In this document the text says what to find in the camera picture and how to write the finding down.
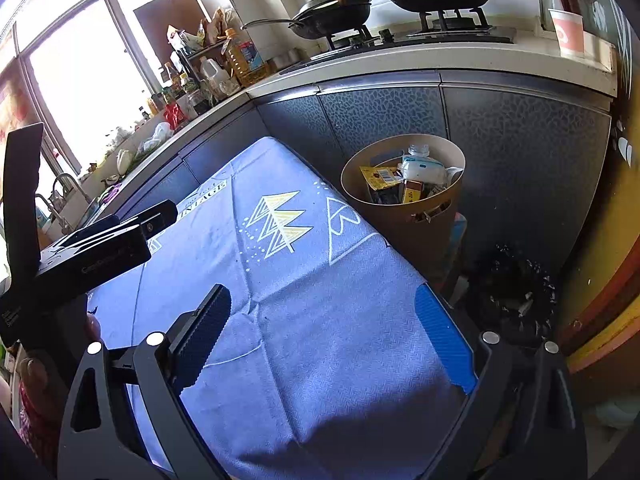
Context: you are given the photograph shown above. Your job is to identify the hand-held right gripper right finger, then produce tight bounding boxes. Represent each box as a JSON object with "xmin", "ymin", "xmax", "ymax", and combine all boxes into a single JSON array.
[{"xmin": 414, "ymin": 284, "xmax": 588, "ymax": 480}]

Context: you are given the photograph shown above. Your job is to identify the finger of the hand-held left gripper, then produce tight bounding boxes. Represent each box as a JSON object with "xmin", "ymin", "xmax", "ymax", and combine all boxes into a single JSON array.
[
  {"xmin": 55, "ymin": 214, "xmax": 122, "ymax": 250},
  {"xmin": 117, "ymin": 200, "xmax": 179, "ymax": 236}
]

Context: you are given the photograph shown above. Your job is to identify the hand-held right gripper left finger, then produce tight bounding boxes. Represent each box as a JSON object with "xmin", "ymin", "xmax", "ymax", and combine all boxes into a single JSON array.
[{"xmin": 57, "ymin": 284, "xmax": 233, "ymax": 480}]

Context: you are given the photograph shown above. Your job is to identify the brown round trash bin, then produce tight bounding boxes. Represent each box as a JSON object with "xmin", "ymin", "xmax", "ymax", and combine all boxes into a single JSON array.
[{"xmin": 341, "ymin": 133, "xmax": 467, "ymax": 286}]

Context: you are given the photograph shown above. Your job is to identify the small yellow cardboard box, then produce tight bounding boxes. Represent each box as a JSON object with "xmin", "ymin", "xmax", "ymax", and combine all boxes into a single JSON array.
[{"xmin": 402, "ymin": 180, "xmax": 426, "ymax": 206}]

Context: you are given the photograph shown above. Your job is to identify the white tissue packet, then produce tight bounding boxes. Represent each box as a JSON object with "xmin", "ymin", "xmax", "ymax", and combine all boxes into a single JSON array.
[{"xmin": 397, "ymin": 156, "xmax": 453, "ymax": 183}]

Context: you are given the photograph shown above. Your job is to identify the yellow barcode wrapper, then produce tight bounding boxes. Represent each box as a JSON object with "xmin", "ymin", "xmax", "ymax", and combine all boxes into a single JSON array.
[{"xmin": 360, "ymin": 165, "xmax": 403, "ymax": 191}]

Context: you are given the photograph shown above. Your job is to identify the pink and white paper cup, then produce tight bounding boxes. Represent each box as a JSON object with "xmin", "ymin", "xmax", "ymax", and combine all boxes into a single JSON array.
[{"xmin": 548, "ymin": 7, "xmax": 586, "ymax": 58}]

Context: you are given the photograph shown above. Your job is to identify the black trash bag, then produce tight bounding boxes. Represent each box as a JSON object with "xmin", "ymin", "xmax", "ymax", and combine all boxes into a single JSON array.
[{"xmin": 465, "ymin": 245, "xmax": 558, "ymax": 343}]

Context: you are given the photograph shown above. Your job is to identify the person's left hand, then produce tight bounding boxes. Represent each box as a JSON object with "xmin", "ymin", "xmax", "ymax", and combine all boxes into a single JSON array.
[{"xmin": 85, "ymin": 307, "xmax": 103, "ymax": 343}]

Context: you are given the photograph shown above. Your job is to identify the steel kitchen faucet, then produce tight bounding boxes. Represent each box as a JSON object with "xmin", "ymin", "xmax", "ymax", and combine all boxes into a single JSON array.
[{"xmin": 50, "ymin": 172, "xmax": 93, "ymax": 235}]

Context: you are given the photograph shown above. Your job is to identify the clear plastic bag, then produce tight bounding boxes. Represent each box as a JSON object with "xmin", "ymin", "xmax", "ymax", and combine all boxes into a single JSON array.
[{"xmin": 137, "ymin": 122, "xmax": 176, "ymax": 154}]

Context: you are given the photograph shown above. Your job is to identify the red snack packet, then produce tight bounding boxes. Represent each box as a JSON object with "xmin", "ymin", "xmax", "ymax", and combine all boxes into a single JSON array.
[{"xmin": 164, "ymin": 102, "xmax": 189, "ymax": 131}]

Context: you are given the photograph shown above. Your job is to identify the blue printed tablecloth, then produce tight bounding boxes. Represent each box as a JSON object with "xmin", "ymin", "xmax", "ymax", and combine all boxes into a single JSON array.
[{"xmin": 87, "ymin": 136, "xmax": 476, "ymax": 480}]

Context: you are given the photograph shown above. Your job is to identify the group of condiment bottles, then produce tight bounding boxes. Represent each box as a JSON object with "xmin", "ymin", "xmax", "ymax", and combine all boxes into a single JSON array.
[{"xmin": 137, "ymin": 7, "xmax": 241, "ymax": 121}]

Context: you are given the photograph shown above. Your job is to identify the white plastic jug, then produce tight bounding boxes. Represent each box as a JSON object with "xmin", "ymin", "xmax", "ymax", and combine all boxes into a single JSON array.
[{"xmin": 199, "ymin": 57, "xmax": 236, "ymax": 101}]

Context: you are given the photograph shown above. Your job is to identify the person's patterned clothing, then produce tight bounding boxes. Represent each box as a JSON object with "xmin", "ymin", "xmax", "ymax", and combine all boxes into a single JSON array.
[{"xmin": 15, "ymin": 355, "xmax": 68, "ymax": 476}]

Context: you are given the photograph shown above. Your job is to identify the kitchen window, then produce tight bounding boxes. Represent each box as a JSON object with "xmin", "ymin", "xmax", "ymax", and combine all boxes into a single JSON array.
[{"xmin": 0, "ymin": 0, "xmax": 201, "ymax": 201}]

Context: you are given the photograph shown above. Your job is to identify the yellow cooking oil bottle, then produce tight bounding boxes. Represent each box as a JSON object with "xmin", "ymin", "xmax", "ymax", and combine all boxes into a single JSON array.
[{"xmin": 222, "ymin": 27, "xmax": 266, "ymax": 86}]

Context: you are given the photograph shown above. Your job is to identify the brown board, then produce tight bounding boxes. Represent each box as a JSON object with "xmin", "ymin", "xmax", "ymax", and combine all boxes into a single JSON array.
[{"xmin": 134, "ymin": 0, "xmax": 208, "ymax": 66}]

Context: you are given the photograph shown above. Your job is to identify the dark kitchen cabinets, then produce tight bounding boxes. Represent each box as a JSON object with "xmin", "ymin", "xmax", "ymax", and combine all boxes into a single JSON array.
[{"xmin": 120, "ymin": 70, "xmax": 613, "ymax": 306}]

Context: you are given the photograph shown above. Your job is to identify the black wok with lid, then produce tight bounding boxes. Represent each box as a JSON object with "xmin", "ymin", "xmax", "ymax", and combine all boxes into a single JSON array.
[{"xmin": 241, "ymin": 0, "xmax": 373, "ymax": 41}]

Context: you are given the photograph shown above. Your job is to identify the black gas stove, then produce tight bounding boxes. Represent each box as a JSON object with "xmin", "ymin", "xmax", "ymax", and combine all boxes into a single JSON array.
[{"xmin": 280, "ymin": 7, "xmax": 516, "ymax": 73}]

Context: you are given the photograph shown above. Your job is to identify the dark printed door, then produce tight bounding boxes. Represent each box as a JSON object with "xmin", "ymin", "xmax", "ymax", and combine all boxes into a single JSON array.
[{"xmin": 570, "ymin": 0, "xmax": 635, "ymax": 106}]

